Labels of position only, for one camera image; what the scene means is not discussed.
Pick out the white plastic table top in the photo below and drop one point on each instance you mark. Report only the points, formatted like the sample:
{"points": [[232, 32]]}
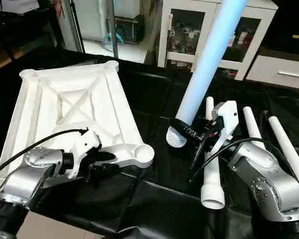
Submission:
{"points": [[74, 104]]}

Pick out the white plastic table leg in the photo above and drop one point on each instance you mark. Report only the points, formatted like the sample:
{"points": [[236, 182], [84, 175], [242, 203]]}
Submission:
{"points": [[251, 122], [291, 149], [212, 179], [209, 59]]}

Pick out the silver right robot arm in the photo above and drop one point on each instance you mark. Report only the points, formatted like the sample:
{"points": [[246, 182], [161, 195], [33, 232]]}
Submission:
{"points": [[269, 184]]}

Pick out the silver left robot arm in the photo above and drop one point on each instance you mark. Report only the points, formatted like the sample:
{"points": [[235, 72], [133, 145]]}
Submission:
{"points": [[25, 179]]}

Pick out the black table mat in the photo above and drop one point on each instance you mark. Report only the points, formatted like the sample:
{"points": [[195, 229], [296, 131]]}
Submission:
{"points": [[149, 199]]}

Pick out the white drawer unit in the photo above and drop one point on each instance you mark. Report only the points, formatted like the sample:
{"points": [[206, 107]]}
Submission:
{"points": [[284, 72]]}

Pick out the white glass door cabinet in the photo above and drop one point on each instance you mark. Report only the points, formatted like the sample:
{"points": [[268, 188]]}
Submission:
{"points": [[189, 30]]}

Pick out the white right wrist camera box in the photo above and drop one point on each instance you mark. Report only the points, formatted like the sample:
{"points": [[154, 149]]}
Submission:
{"points": [[225, 122]]}

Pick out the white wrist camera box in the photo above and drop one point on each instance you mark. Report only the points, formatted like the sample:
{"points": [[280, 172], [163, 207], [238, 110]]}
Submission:
{"points": [[82, 149], [225, 122]]}

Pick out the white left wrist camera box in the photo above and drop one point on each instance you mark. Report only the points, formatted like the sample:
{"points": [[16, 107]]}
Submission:
{"points": [[82, 149]]}

